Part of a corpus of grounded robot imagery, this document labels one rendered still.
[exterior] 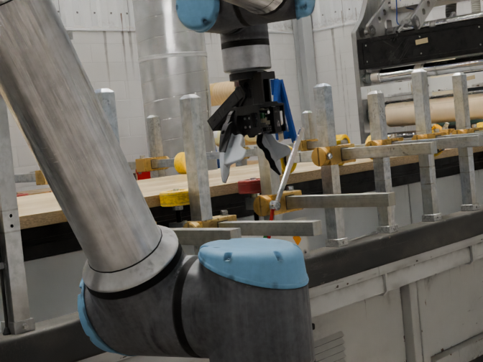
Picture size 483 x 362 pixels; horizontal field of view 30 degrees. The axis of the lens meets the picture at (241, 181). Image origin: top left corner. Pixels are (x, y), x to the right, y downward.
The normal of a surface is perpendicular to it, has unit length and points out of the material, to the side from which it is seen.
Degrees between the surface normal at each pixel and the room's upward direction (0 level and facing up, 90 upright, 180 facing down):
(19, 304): 90
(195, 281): 52
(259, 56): 90
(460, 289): 90
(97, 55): 90
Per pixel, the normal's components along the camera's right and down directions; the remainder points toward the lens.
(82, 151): 0.40, 0.36
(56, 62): 0.68, 0.17
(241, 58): -0.22, 0.07
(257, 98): -0.71, 0.11
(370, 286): 0.74, -0.04
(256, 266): 0.09, -0.04
